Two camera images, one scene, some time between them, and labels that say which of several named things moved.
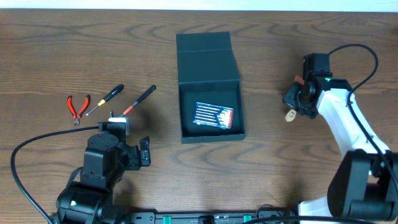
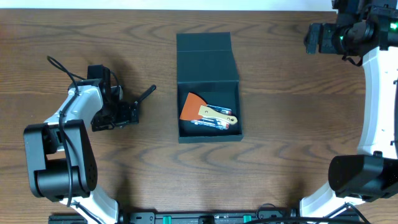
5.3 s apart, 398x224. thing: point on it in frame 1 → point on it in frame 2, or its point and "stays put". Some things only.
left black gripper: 143,154 → 134,112
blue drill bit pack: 214,115 stays put
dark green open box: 208,74 stays put
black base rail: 152,218 stays put
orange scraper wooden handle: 291,114 → 196,108
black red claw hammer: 142,97 stays put
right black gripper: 289,99 → 313,38
